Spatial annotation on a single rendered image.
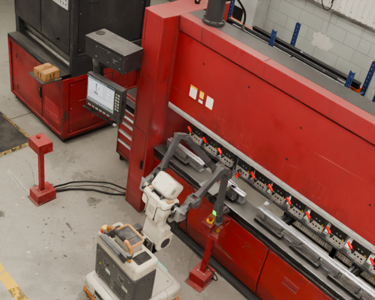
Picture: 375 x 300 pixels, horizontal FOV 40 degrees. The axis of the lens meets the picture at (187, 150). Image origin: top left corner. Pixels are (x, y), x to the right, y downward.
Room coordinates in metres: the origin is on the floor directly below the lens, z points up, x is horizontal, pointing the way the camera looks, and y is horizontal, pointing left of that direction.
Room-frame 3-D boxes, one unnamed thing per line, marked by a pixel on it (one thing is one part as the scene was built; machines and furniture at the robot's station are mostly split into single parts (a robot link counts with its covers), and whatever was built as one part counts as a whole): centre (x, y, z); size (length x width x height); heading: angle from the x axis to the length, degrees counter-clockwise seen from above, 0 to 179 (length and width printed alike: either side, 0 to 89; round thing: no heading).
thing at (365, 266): (3.80, -0.91, 0.93); 2.30 x 0.14 x 0.10; 50
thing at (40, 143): (4.14, 1.48, 0.41); 0.25 x 0.20 x 0.83; 140
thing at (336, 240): (3.07, -1.31, 1.26); 0.15 x 0.09 x 0.17; 50
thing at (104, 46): (4.29, 0.84, 1.53); 0.51 x 0.25 x 0.85; 59
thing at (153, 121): (4.59, 0.23, 1.15); 0.85 x 0.25 x 2.30; 140
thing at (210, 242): (3.44, -0.37, 0.39); 0.05 x 0.05 x 0.54; 59
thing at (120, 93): (4.19, 0.84, 1.42); 0.45 x 0.12 x 0.36; 59
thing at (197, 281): (3.41, -0.35, 0.06); 0.25 x 0.20 x 0.12; 149
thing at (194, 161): (4.18, 0.01, 0.92); 0.50 x 0.06 x 0.10; 50
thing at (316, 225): (3.20, -1.16, 1.26); 0.15 x 0.09 x 0.17; 50
